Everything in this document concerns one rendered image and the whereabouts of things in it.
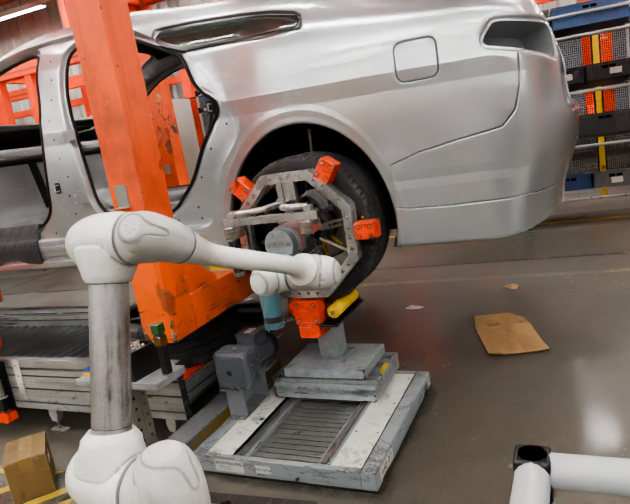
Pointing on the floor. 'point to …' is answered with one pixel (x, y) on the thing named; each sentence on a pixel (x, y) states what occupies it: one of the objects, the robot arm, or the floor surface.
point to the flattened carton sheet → (508, 334)
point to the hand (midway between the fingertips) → (311, 251)
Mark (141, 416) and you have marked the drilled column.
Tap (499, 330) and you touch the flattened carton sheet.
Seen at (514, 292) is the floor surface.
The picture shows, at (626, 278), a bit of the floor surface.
